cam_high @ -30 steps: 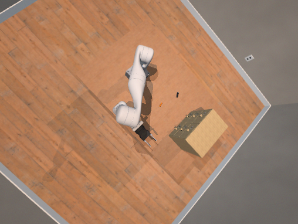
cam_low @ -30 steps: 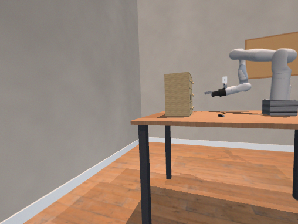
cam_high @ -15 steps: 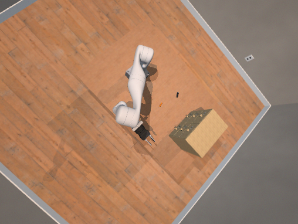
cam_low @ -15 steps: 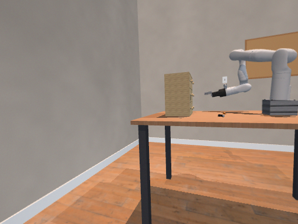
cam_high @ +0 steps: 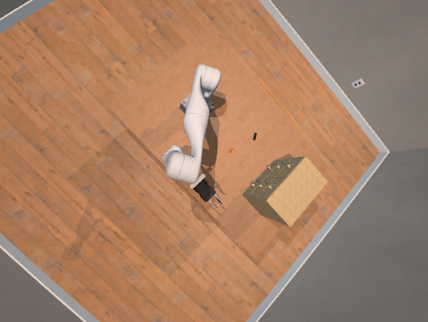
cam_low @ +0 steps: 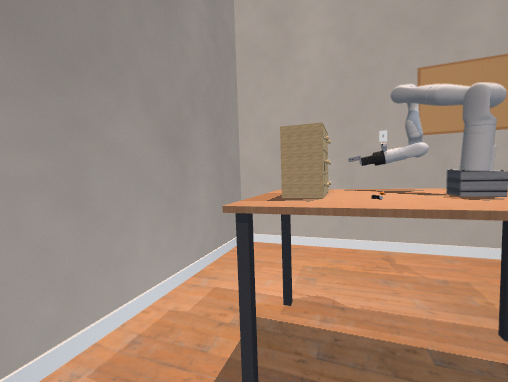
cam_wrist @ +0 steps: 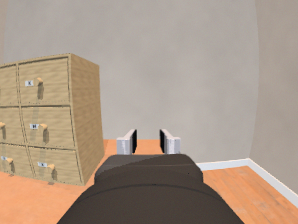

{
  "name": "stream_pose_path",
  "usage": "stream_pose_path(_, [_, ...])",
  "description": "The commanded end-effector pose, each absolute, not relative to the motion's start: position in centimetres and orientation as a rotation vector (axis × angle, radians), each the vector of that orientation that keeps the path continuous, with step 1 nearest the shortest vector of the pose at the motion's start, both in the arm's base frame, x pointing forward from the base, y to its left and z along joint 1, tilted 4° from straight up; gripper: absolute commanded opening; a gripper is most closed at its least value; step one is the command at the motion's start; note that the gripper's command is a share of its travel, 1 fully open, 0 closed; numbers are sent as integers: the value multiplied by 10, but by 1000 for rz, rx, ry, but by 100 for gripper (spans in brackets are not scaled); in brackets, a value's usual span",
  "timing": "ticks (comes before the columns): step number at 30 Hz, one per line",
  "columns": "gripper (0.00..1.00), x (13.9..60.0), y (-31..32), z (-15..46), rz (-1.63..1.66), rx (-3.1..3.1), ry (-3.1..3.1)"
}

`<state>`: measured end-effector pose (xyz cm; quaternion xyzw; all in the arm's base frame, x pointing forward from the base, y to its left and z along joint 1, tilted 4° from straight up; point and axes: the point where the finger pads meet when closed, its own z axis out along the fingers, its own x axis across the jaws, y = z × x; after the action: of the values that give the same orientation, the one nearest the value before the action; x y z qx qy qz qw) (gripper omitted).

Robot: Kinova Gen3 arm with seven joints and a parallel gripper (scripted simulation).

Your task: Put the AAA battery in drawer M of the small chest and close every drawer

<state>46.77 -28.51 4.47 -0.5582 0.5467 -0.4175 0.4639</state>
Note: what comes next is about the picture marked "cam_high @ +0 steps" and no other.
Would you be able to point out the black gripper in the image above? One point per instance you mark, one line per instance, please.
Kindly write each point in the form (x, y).
(205, 191)

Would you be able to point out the small wooden chest of drawers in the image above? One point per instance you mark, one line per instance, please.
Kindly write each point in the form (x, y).
(292, 196)

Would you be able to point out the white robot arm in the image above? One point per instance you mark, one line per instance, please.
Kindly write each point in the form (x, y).
(181, 166)

